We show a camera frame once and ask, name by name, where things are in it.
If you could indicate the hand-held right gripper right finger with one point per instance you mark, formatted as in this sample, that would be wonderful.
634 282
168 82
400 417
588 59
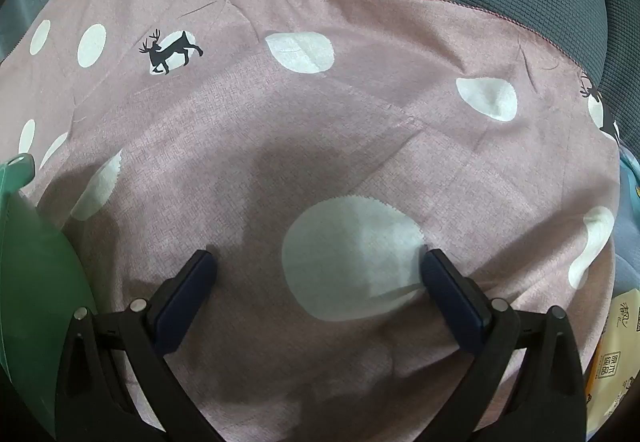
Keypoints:
452 302

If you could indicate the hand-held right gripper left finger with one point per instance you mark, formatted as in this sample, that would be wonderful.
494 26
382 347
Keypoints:
185 292

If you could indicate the green plastic basin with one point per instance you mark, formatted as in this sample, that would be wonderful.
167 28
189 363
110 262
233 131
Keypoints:
35 272

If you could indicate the yellow tissue pack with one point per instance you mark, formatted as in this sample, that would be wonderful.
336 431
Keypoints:
615 352

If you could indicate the grey blue cloth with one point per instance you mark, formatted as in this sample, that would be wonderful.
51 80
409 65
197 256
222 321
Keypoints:
625 232

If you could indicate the pink dotted blanket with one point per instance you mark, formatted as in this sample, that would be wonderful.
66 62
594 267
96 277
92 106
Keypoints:
300 122

